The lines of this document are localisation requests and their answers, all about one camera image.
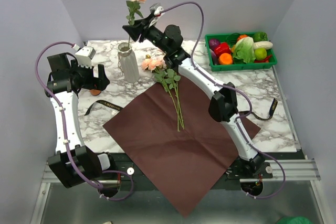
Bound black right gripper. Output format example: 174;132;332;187
121;15;169;55

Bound pink artificial flower bunch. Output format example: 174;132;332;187
141;55;185;132

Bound red wrapping paper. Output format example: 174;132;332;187
102;76;261;218

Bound black ribbon with gold text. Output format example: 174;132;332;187
85;99;278;121

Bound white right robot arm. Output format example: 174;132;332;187
122;19;265;178

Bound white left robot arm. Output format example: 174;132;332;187
47;53;117;188

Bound white ribbed ceramic vase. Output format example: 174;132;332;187
118;42;140;83

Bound orange bottle with blue cap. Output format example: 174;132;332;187
90;90;101;96

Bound purple toy onion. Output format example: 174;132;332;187
208;39;221;50

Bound red toy bell pepper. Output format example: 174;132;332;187
214;42;232;58

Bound orange toy fruit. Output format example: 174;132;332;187
218;53;233;65

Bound orange toy carrot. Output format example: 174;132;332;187
237;34;248;41

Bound green toy lettuce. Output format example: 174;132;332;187
233;37;256;64

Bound green plastic basket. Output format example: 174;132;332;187
205;33;277;71

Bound green toy bell pepper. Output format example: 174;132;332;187
253;31;268;42

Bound green toy lime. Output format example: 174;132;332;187
254;48;267;60

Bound white toy radish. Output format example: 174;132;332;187
254;41;273;50

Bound red toy chili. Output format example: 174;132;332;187
254;55;272;63

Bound green object at bottom edge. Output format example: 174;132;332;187
276;216;312;224

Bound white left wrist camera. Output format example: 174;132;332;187
75;46;96;68

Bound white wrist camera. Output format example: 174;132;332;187
149;3;164;27
75;46;96;68

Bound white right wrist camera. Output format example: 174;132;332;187
149;3;164;27

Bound aluminium extrusion rail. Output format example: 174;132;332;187
42;159;320;184

